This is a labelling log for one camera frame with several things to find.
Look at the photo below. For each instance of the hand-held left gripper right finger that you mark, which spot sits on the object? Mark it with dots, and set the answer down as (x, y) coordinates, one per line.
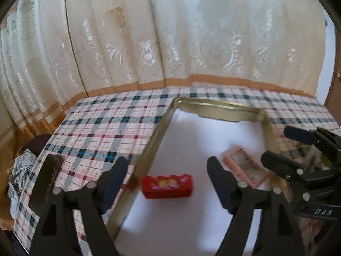
(219, 185)

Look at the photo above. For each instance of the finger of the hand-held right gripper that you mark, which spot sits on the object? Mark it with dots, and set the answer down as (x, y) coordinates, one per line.
(279, 164)
(299, 135)

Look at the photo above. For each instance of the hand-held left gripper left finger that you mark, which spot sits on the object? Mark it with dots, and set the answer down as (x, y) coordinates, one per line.
(117, 182)

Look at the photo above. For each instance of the pink box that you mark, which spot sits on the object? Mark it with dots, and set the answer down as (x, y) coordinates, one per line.
(245, 165)

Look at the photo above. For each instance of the gold metal tin tray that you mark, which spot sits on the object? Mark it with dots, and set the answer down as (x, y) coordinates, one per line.
(181, 144)

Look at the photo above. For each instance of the red printed box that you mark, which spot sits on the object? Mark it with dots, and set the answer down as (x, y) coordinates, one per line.
(165, 189)

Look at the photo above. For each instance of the brown wooden door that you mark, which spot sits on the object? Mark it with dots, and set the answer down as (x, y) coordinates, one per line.
(336, 98)

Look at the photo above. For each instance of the plaid tablecloth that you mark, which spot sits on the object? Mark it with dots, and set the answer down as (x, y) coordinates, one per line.
(101, 128)

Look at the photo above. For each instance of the black smartphone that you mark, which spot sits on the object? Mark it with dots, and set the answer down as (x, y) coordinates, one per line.
(46, 176)

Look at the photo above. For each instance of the dark round object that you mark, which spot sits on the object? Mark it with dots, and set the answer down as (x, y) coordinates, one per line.
(37, 145)

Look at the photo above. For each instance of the grey patterned cloth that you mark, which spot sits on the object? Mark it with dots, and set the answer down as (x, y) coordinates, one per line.
(21, 165)

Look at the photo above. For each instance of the cream floral curtain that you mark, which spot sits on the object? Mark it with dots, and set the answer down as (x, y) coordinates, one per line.
(159, 32)

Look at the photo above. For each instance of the dark wall hook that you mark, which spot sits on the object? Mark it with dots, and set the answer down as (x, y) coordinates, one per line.
(326, 22)

